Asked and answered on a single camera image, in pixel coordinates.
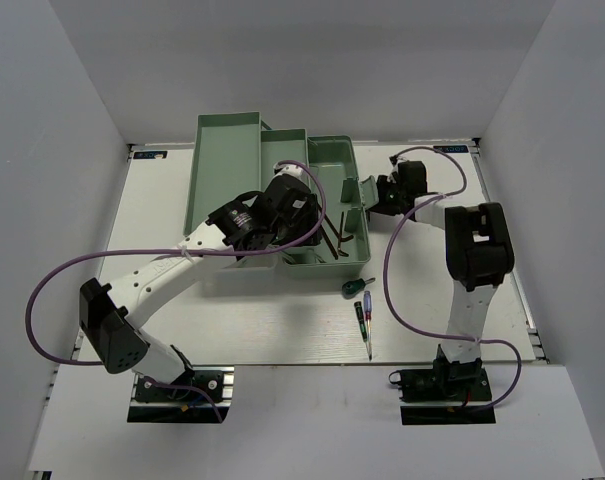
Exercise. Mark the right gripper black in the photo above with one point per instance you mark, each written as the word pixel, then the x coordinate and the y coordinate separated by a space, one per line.
pixel 382 186

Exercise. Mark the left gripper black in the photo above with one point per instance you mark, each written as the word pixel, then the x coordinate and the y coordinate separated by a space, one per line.
pixel 309 223

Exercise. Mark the dark hex key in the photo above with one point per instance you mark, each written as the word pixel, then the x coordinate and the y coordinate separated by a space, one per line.
pixel 351 228
pixel 336 246

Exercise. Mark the green toolbox with clear lid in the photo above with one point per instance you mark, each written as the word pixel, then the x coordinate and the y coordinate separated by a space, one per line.
pixel 236 153

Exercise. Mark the stubby green screwdriver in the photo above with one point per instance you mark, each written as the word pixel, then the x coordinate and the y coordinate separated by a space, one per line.
pixel 353 287

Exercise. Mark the black green precision screwdriver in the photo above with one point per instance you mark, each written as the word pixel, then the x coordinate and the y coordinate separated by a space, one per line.
pixel 358 306

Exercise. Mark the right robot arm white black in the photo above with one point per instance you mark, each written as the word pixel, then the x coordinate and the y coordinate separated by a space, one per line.
pixel 478 255

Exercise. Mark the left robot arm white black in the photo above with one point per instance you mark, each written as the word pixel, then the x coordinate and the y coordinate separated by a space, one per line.
pixel 113 315

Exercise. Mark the right blue table label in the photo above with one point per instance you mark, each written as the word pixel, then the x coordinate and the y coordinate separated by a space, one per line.
pixel 452 149

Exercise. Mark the blue table label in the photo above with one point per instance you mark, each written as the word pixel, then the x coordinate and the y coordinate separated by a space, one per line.
pixel 154 154
pixel 452 149

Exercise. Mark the left blue table label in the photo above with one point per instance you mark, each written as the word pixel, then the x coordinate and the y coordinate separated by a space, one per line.
pixel 154 154

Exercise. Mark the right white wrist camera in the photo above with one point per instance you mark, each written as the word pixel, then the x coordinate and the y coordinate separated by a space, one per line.
pixel 399 169

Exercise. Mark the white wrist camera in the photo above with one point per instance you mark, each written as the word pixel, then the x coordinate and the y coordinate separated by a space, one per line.
pixel 294 171
pixel 399 169

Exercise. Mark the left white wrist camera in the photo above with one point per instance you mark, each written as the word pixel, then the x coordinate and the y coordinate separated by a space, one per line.
pixel 294 171

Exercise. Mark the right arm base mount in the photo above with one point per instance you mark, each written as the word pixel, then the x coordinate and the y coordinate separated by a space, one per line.
pixel 425 401

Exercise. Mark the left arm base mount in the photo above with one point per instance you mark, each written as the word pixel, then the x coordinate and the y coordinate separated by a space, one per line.
pixel 201 397

